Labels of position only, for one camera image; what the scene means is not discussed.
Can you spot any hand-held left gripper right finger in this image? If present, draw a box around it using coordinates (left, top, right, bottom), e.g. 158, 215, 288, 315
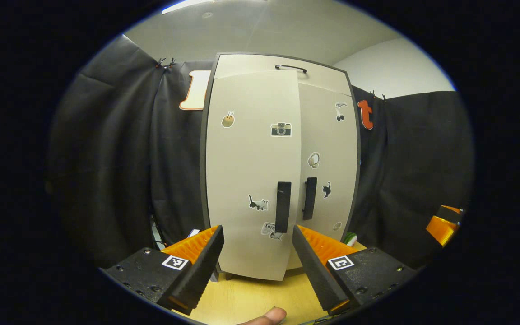
292, 224, 419, 316

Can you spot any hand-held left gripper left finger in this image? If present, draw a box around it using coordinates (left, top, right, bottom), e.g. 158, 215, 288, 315
100, 224, 225, 316

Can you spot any grey white cabinet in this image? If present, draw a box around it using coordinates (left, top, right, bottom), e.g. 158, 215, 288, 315
200, 51, 361, 283

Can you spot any white cabinet door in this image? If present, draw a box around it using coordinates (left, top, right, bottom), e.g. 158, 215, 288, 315
205, 70, 302, 282
286, 82, 359, 271

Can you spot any white cabinet drawer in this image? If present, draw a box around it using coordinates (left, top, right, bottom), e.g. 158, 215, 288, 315
214, 53, 353, 97

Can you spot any black backdrop cloth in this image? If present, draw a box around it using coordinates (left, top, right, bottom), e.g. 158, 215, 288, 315
46, 35, 475, 271

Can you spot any ceiling light panel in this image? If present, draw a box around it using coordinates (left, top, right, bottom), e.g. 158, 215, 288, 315
161, 0, 225, 14

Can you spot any black door handle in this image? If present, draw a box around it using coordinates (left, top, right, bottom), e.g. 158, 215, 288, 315
274, 181, 292, 234
302, 177, 318, 221

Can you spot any black drawer handle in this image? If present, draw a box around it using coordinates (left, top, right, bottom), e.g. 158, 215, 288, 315
274, 64, 308, 74

